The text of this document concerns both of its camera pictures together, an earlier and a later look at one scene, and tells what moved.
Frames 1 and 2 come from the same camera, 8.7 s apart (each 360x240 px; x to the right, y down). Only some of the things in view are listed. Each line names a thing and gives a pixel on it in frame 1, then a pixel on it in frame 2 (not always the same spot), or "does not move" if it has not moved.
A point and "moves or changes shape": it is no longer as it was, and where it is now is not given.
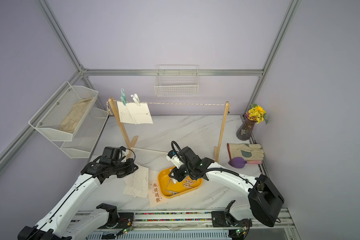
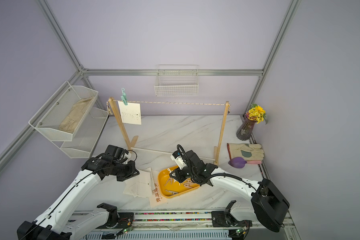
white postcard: (141, 184) → (132, 188)
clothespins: (188, 182) does not move
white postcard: (141, 180) moves or changes shape
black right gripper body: (182, 173) does not move
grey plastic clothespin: (172, 192) does not move
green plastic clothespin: (123, 97) does not move
